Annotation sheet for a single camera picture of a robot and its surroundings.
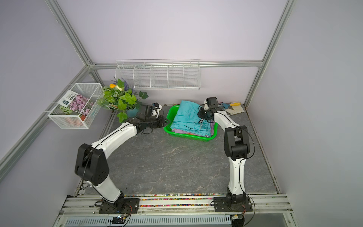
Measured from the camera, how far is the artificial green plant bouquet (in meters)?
0.77

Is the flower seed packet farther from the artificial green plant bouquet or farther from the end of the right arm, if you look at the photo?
the end of the right arm

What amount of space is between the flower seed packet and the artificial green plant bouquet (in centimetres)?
8

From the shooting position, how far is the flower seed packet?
0.72 meters
